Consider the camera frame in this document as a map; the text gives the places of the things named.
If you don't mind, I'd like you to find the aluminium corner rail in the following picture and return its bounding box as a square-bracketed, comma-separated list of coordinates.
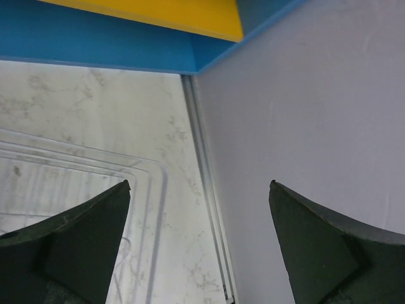
[181, 75, 239, 303]

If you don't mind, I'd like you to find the clear plastic drip tray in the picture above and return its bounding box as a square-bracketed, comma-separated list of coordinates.
[1, 129, 167, 303]

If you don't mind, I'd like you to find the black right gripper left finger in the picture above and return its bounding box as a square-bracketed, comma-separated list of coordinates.
[1, 180, 130, 303]

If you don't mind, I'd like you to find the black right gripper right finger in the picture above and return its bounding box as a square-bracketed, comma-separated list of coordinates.
[269, 181, 404, 303]

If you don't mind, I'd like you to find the blue shelf unit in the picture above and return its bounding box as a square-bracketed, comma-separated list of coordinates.
[0, 0, 309, 75]

